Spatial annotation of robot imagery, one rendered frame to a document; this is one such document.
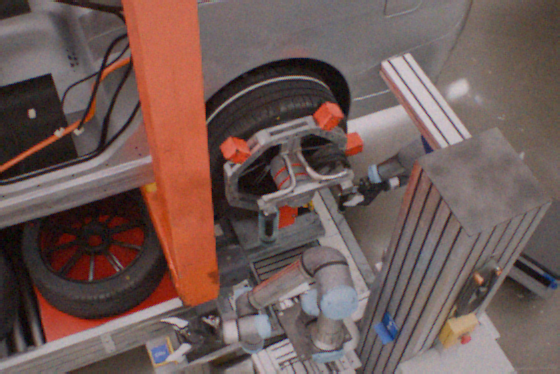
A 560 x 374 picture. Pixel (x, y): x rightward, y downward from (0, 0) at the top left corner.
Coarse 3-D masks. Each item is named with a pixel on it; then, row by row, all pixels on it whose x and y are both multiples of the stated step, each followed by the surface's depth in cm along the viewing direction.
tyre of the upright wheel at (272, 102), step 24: (264, 72) 317; (288, 72) 319; (312, 72) 329; (216, 96) 319; (240, 96) 313; (264, 96) 311; (288, 96) 311; (312, 96) 316; (216, 120) 316; (240, 120) 308; (264, 120) 307; (216, 144) 314; (216, 168) 321; (216, 192) 337; (264, 192) 353
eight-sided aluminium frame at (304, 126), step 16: (272, 128) 309; (288, 128) 311; (304, 128) 309; (320, 128) 312; (336, 128) 325; (256, 144) 311; (272, 144) 307; (336, 144) 332; (224, 176) 323; (240, 192) 338; (256, 208) 344
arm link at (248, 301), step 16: (304, 256) 247; (320, 256) 241; (336, 256) 240; (288, 272) 251; (304, 272) 246; (256, 288) 260; (272, 288) 255; (288, 288) 253; (240, 304) 263; (256, 304) 260
